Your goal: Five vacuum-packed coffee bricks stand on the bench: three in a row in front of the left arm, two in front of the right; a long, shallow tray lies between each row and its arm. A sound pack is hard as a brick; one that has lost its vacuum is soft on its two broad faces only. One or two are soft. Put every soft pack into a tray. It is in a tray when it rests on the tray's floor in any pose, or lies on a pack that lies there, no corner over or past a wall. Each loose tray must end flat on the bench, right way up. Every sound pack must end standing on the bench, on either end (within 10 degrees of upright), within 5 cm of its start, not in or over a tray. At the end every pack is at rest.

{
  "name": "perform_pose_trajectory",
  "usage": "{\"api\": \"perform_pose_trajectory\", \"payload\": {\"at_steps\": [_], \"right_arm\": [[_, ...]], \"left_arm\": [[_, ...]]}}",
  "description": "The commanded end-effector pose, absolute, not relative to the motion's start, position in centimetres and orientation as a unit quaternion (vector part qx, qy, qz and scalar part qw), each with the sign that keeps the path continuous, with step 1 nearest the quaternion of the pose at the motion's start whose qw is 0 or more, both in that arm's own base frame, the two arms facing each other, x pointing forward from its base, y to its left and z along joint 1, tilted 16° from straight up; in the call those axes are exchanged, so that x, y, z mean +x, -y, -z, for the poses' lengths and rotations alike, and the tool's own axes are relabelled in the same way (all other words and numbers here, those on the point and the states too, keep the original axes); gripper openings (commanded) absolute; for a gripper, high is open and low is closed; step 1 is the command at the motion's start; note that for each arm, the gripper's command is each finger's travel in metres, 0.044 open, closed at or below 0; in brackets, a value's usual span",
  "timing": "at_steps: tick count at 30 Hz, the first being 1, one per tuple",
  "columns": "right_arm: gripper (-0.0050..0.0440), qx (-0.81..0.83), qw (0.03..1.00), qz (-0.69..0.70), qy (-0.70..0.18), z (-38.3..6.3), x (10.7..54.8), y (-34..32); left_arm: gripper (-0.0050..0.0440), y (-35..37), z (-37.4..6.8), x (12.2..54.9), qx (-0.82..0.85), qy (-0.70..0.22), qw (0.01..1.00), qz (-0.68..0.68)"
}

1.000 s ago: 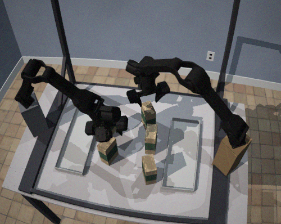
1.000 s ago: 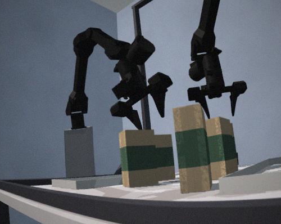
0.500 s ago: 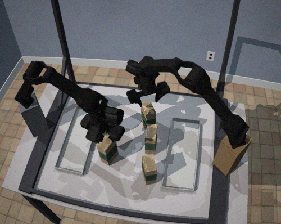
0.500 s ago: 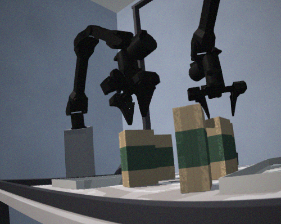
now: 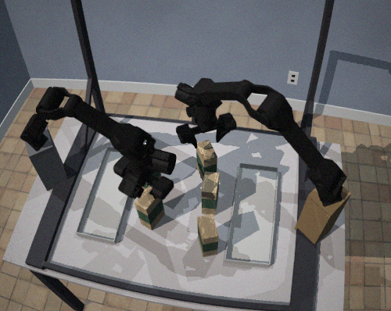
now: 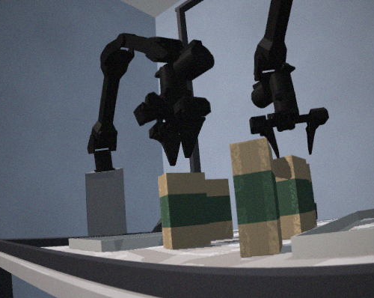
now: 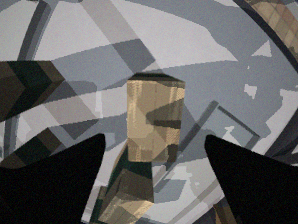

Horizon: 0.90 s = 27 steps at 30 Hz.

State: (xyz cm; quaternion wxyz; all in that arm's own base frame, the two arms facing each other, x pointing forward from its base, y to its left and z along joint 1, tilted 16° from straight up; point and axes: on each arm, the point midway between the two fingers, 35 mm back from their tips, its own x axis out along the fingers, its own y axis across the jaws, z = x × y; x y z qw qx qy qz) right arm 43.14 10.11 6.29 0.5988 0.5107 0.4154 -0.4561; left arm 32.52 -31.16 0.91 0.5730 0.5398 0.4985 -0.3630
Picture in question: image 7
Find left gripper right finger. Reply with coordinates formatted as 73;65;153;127
204;135;298;224

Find long shallow white tray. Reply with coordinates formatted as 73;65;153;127
134;101;262;224
0;0;47;160

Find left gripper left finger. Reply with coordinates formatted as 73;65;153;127
0;133;106;224

